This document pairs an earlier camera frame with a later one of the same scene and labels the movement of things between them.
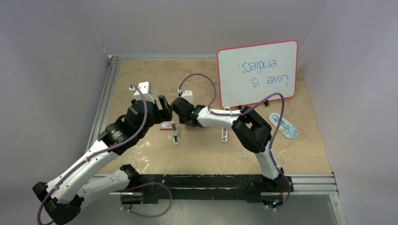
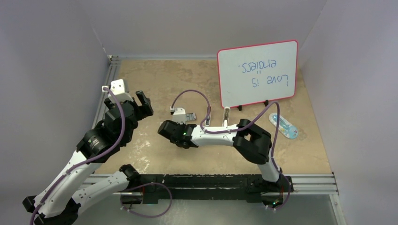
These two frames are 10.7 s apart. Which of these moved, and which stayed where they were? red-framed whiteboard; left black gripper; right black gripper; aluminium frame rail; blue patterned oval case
Moved: right black gripper; left black gripper
Stayed: aluminium frame rail; blue patterned oval case; red-framed whiteboard
